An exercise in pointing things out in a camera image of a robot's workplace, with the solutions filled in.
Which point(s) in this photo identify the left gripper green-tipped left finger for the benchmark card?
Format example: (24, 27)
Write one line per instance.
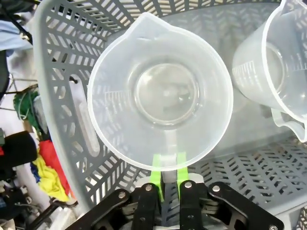
(144, 203)

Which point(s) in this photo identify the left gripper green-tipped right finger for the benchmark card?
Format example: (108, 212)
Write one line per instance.
(192, 203)

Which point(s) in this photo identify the translucent plastic measuring cup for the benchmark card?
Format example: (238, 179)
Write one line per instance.
(115, 79)
(251, 72)

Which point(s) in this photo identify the red yellow blue cloth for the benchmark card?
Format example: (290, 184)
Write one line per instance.
(51, 167)

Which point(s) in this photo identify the grey perforated plastic basket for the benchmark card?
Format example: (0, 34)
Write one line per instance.
(60, 52)

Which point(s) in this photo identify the light blue cloth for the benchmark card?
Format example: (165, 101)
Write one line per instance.
(12, 33)

